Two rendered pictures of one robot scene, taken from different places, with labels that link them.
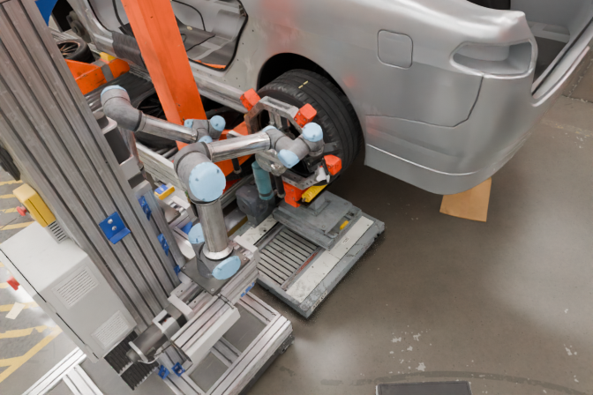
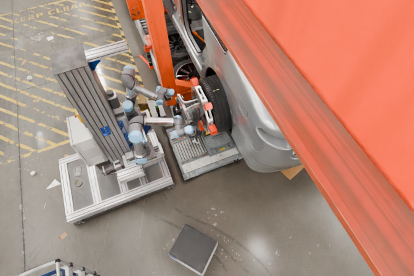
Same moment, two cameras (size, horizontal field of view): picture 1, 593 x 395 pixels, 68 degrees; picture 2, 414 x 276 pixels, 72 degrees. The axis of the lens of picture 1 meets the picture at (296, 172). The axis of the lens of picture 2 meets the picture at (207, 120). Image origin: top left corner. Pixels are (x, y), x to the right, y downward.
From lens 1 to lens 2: 1.40 m
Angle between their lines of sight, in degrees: 21
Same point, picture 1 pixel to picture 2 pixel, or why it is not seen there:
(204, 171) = (133, 134)
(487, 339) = (248, 229)
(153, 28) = (156, 43)
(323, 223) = (212, 144)
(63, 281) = (82, 143)
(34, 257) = (77, 129)
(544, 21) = not seen: hidden behind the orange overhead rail
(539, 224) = (314, 194)
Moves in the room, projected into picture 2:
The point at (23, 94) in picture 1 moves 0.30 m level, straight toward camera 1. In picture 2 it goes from (79, 92) to (77, 123)
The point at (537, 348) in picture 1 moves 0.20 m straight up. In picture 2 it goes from (265, 244) to (268, 240)
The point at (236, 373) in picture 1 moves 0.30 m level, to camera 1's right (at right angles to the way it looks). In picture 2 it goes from (142, 189) to (165, 198)
